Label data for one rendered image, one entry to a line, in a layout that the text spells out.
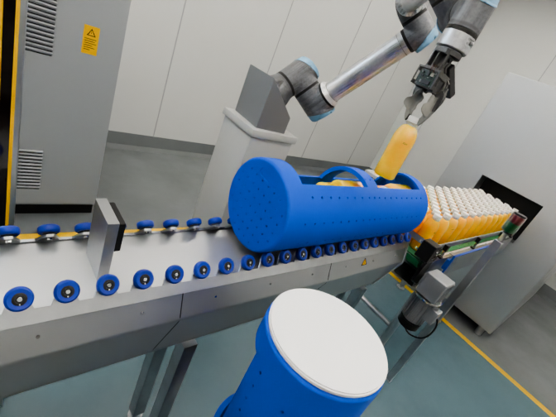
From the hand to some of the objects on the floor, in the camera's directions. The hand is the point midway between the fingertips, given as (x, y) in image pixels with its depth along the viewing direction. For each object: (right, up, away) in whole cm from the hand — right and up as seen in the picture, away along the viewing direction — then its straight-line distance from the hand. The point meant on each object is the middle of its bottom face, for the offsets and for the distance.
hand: (414, 119), depth 106 cm
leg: (-22, -120, +96) cm, 155 cm away
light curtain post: (-149, -100, +22) cm, 181 cm away
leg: (-102, -114, +37) cm, 157 cm away
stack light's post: (+27, -135, +109) cm, 176 cm away
